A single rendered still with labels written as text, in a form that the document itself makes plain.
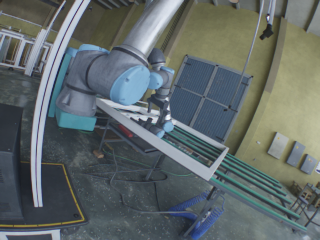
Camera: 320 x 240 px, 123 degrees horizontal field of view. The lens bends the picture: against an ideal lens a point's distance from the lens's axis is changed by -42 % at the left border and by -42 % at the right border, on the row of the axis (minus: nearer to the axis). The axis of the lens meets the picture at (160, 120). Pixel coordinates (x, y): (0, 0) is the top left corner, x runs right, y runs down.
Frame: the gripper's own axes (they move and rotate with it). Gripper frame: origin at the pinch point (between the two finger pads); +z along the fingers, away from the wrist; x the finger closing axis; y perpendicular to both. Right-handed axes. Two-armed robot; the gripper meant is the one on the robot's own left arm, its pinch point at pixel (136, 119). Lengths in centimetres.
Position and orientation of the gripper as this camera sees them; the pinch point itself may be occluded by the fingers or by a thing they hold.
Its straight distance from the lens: 152.5
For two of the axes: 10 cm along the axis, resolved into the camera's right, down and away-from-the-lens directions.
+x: 5.1, 0.6, 8.6
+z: -7.6, -4.3, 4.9
